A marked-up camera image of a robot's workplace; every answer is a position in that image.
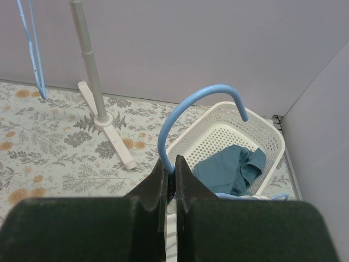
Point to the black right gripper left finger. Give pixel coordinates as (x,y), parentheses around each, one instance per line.
(128,228)

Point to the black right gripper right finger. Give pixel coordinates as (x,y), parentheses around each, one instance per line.
(213,229)

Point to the blue wire hanger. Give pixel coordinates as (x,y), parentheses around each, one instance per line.
(33,47)
(179,113)

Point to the black white striped tank top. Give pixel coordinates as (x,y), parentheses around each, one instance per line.
(171,231)

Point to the blue garment in basket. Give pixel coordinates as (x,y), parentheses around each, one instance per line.
(232,170)

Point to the white perforated laundry basket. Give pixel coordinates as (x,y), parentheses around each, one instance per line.
(221,126)

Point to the white clothes rack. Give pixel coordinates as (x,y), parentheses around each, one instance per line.
(92,92)

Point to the floral pattern table mat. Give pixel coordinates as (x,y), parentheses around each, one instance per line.
(50,148)

